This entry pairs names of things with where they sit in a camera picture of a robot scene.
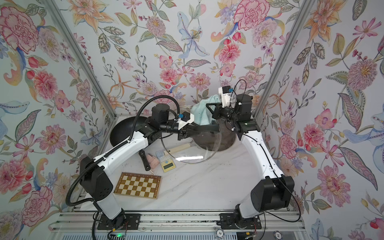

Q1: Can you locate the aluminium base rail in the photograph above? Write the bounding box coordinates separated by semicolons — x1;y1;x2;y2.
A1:
48;211;305;233

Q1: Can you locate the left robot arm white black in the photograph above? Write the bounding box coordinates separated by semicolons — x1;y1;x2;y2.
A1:
73;104;220;223

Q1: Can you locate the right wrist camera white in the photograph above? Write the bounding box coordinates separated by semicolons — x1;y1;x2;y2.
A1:
218;86;233;108

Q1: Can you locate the brown frying pan cream handle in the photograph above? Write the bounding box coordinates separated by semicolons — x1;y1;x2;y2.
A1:
162;120;237;162

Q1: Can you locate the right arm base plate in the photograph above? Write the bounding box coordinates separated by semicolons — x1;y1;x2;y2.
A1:
217;213;262;230

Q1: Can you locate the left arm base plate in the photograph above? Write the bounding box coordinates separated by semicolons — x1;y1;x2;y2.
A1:
97;214;141;231

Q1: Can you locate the black corrugated cable hose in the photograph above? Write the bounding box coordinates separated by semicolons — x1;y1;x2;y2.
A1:
65;94;181;207

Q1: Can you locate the light green cleaning cloth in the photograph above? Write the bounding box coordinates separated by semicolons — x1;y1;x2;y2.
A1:
191;95;221;126

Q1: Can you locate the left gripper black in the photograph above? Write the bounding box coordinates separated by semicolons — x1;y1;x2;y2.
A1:
159;120;200;142

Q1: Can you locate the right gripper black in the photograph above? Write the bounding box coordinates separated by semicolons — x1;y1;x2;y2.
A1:
208;104;241;126

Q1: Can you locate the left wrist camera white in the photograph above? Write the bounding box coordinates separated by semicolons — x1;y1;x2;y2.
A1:
177;112;195;130

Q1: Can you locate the wooden chessboard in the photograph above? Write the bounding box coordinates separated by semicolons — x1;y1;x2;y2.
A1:
114;173;162;199

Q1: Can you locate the yellow blue calculator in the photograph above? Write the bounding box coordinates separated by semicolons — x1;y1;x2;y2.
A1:
156;150;176;173

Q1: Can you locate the pink small object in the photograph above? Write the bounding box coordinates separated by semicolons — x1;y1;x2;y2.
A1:
146;154;160;170

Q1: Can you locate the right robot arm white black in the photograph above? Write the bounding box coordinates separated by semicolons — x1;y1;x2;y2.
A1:
206;93;295;220

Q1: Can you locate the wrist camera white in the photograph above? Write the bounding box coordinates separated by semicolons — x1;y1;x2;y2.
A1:
218;86;233;108
177;112;195;130

